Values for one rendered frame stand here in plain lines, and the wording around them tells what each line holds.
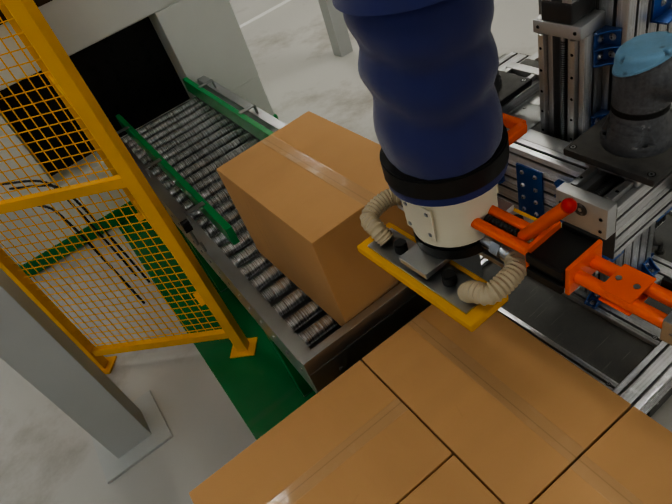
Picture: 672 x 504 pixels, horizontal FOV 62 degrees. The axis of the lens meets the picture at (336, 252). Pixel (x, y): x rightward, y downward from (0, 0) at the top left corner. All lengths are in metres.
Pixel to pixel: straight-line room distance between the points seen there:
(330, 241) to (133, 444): 1.42
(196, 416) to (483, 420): 1.37
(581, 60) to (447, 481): 1.06
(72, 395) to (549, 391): 1.64
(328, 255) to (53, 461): 1.73
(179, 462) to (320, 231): 1.29
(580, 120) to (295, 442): 1.14
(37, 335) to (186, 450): 0.76
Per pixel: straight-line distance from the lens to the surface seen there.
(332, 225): 1.49
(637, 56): 1.31
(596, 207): 1.34
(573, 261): 0.94
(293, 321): 1.85
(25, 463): 2.93
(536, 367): 1.60
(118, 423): 2.46
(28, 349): 2.14
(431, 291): 1.09
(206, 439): 2.44
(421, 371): 1.62
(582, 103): 1.58
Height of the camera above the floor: 1.88
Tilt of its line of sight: 41 degrees down
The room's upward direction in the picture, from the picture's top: 21 degrees counter-clockwise
